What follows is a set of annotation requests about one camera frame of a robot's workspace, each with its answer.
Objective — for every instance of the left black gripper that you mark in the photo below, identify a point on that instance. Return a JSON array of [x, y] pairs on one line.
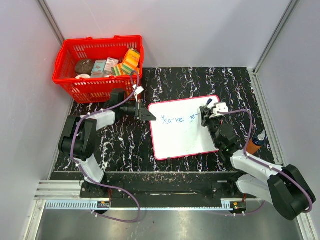
[[142, 113]]

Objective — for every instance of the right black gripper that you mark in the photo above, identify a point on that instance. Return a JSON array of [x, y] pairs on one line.
[[206, 112]]

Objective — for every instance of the blue capped whiteboard marker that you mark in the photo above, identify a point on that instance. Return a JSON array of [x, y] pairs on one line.
[[208, 102]]

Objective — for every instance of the pink framed whiteboard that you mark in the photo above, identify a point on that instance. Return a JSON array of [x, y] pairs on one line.
[[177, 131]]

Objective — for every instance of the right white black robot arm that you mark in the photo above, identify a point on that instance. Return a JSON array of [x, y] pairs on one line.
[[284, 187]]

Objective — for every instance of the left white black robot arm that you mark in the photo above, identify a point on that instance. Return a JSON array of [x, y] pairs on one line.
[[79, 134]]

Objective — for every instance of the green yellow sponge pack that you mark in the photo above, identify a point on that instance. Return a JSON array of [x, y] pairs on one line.
[[124, 69]]

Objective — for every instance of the orange yellow sponge pack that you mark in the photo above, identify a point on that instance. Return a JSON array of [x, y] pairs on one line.
[[131, 59]]

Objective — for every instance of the orange spray bottle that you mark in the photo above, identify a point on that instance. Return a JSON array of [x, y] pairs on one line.
[[256, 142]]

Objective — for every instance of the pink white snack box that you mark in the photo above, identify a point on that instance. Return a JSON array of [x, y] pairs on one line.
[[109, 65]]

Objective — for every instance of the light blue snack box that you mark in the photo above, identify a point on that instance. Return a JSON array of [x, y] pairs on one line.
[[98, 69]]

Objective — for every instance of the white round lid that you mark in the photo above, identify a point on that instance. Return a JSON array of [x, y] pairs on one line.
[[83, 76]]

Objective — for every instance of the red plastic shopping basket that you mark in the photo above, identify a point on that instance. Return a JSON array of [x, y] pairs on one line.
[[96, 90]]

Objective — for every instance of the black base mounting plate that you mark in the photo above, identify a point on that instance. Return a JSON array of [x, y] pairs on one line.
[[166, 189]]

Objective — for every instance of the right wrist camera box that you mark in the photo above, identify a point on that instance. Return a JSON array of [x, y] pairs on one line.
[[219, 109]]

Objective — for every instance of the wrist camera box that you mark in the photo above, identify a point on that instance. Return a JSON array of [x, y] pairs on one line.
[[137, 91], [219, 109]]

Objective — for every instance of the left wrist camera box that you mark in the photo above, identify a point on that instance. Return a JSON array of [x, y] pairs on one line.
[[137, 91]]

